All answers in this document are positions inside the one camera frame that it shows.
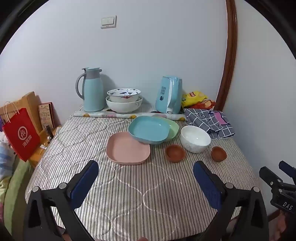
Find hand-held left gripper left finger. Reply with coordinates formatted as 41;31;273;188
24;160;100;241

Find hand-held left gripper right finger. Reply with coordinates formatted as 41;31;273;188
193;160;270;241

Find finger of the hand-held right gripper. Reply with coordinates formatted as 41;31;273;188
259;166;284;189
278;160;296;179

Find small brown bowl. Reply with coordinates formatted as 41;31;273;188
165;145;186;163
211;146;228;162

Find plain white bowl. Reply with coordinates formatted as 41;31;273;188
180;125;211;153

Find pink square plate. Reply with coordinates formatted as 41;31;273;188
106;132;151;165

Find green square plate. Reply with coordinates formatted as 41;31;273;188
154;116;180;141

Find blue square plate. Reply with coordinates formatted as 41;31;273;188
128;115;174;144

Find striped quilted table cover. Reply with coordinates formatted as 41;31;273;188
25;103;262;241

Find cardboard box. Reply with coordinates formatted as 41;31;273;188
29;126;62;169

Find grey checked folded cloth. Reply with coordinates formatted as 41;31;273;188
184;108;236;139

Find green blanket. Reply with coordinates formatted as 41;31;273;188
0;159;36;235

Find fruit print rolled sheet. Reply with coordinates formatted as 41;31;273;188
73;105;187;121

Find patterned flat box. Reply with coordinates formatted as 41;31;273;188
38;102;56;131

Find red paper bag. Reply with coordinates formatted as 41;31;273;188
2;101;41;162

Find red chip bag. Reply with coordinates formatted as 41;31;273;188
196;99;216;110

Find blue checked bedding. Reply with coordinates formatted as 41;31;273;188
0;132;18;178

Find large white patterned bowl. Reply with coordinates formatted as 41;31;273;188
106;95;143;114

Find yellow chip bag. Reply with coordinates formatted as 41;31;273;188
181;90;209;109

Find light blue thermos jug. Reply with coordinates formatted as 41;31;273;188
76;67;106;113

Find light blue electric kettle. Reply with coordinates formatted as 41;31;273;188
155;76;183;115

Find floral rimmed white bowl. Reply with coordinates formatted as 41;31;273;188
107;88;141;103

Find brown wooden door frame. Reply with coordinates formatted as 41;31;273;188
215;0;239;112

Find white wall switch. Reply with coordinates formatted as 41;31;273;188
100;15;117;29

